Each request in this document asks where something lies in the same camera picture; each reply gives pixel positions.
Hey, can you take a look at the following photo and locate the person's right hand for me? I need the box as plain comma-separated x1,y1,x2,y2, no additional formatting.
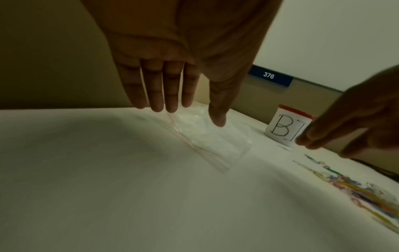
294,64,399,159

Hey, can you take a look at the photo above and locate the person's left hand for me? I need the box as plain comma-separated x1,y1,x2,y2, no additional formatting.
79,0,284,128

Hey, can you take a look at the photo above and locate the pile of coloured paper clips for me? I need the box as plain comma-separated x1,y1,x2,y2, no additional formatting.
293,154,399,235

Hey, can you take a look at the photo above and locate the stack of clear plastic bags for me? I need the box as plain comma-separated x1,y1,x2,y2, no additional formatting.
166,102,254,173

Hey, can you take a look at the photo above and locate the beige partition panel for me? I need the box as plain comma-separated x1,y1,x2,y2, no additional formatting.
193,65,399,184

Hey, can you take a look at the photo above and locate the red cup with paper label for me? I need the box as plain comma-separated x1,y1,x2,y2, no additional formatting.
265,104,314,148

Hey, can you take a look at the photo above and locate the blue sign plate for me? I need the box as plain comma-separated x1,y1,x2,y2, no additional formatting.
248,64,294,88

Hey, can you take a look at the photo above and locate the beige partition with glass strip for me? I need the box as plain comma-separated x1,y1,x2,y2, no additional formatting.
0,0,135,111

